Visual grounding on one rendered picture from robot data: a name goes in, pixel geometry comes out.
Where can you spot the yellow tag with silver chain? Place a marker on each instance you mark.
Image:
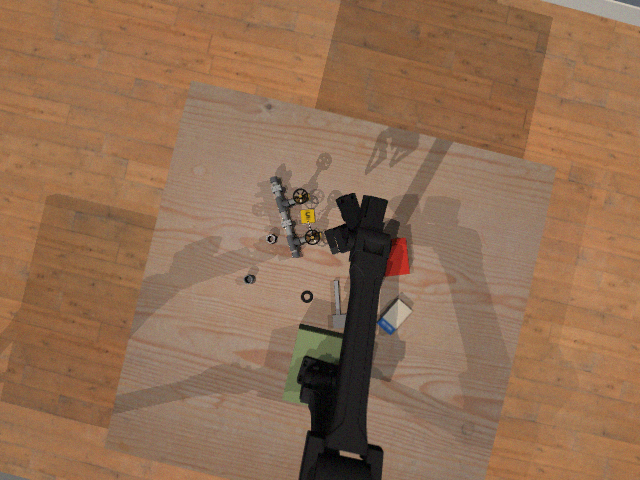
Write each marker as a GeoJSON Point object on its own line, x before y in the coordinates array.
{"type": "Point", "coordinates": [307, 216]}

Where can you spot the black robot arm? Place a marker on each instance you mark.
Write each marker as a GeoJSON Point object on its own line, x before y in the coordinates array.
{"type": "Point", "coordinates": [344, 407]}

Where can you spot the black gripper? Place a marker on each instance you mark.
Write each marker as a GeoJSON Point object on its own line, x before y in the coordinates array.
{"type": "Point", "coordinates": [333, 234]}

